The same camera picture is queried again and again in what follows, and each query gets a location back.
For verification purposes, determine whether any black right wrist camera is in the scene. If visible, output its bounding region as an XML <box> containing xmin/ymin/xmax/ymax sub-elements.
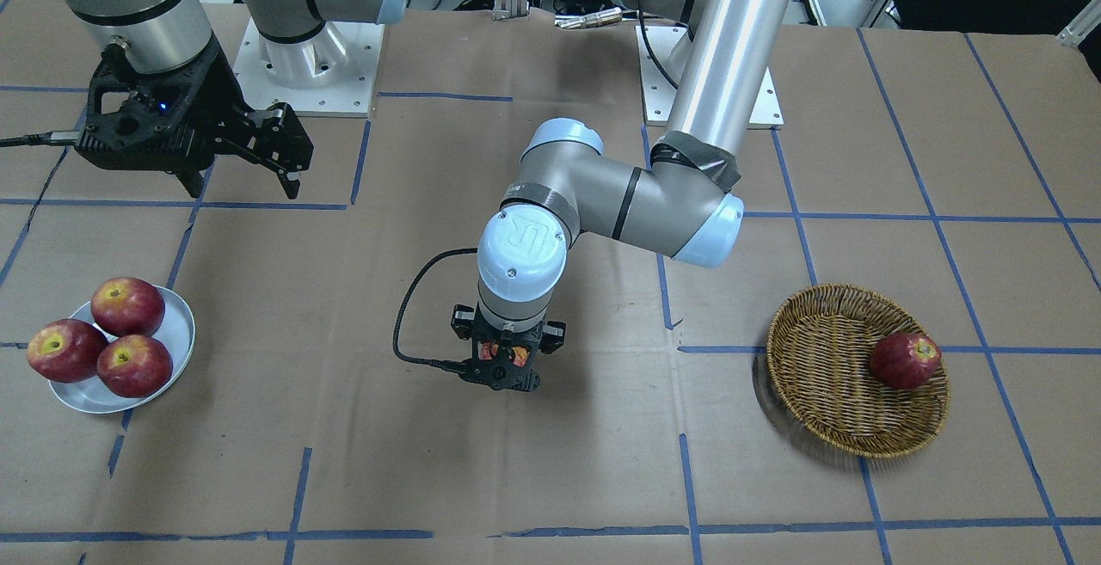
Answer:
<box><xmin>76</xmin><ymin>43</ymin><xmax>198</xmax><ymax>175</ymax></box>

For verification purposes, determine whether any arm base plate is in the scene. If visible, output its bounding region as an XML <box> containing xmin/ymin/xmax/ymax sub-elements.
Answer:
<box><xmin>233</xmin><ymin>21</ymin><xmax>386</xmax><ymax>118</ymax></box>
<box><xmin>637</xmin><ymin>23</ymin><xmax>784</xmax><ymax>130</ymax></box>

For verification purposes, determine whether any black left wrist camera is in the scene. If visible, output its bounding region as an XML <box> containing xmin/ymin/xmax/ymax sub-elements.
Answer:
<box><xmin>459</xmin><ymin>359</ymin><xmax>539</xmax><ymax>392</ymax></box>

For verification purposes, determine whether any light blue plate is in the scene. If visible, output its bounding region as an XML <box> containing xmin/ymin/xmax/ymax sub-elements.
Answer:
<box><xmin>47</xmin><ymin>286</ymin><xmax>196</xmax><ymax>415</ymax></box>

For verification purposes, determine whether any red yellow apple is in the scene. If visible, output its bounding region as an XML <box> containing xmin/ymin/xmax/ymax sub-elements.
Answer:
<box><xmin>478</xmin><ymin>341</ymin><xmax>528</xmax><ymax>368</ymax></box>

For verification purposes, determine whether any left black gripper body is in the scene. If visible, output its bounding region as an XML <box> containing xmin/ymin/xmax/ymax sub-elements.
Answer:
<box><xmin>451</xmin><ymin>304</ymin><xmax>566</xmax><ymax>376</ymax></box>

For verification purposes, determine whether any red apple on plate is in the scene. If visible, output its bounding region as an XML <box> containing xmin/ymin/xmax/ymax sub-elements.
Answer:
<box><xmin>25</xmin><ymin>318</ymin><xmax>108</xmax><ymax>384</ymax></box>
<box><xmin>90</xmin><ymin>278</ymin><xmax>166</xmax><ymax>337</ymax></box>
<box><xmin>95</xmin><ymin>335</ymin><xmax>174</xmax><ymax>399</ymax></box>

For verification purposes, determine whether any woven wicker basket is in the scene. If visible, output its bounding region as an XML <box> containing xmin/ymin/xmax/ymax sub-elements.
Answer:
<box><xmin>766</xmin><ymin>284</ymin><xmax>950</xmax><ymax>459</ymax></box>

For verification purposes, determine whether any dark red apple in basket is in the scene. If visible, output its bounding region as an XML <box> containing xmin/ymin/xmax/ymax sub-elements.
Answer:
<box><xmin>869</xmin><ymin>332</ymin><xmax>941</xmax><ymax>391</ymax></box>

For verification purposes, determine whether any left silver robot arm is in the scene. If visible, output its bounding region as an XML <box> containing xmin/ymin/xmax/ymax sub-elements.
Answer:
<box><xmin>430</xmin><ymin>0</ymin><xmax>788</xmax><ymax>391</ymax></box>

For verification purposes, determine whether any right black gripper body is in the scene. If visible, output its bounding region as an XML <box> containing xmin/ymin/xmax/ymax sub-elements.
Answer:
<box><xmin>174</xmin><ymin>35</ymin><xmax>255</xmax><ymax>180</ymax></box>

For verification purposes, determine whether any black braided camera cable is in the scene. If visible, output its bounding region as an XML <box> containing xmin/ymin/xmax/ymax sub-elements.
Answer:
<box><xmin>392</xmin><ymin>247</ymin><xmax>479</xmax><ymax>374</ymax></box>

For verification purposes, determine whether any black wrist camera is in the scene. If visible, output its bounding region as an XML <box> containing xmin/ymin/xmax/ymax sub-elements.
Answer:
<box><xmin>76</xmin><ymin>43</ymin><xmax>198</xmax><ymax>175</ymax></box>
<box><xmin>459</xmin><ymin>359</ymin><xmax>539</xmax><ymax>392</ymax></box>

